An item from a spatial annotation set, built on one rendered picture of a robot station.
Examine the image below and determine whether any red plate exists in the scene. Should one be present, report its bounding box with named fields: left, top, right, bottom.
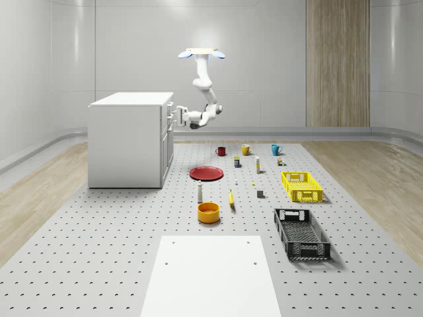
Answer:
left=189, top=166, right=225, bottom=182

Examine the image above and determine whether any yellow bowl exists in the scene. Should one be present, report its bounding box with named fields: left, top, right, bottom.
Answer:
left=197, top=201, right=221, bottom=225

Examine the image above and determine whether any white cabinet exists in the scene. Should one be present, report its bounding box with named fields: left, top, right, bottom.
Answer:
left=87, top=91, right=176, bottom=190

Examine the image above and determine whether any dark grey basket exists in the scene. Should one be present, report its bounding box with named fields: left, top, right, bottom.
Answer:
left=273, top=208, right=332, bottom=262

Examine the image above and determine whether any drone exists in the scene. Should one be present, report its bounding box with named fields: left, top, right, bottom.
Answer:
left=178, top=48, right=227, bottom=61

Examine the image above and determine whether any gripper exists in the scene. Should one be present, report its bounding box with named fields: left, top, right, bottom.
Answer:
left=175, top=105, right=190, bottom=128

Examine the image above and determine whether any white board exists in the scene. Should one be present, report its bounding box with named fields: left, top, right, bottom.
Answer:
left=140, top=235, right=283, bottom=317

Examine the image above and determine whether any yellow basket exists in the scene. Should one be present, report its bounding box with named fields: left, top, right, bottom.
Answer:
left=281, top=171, right=324, bottom=203

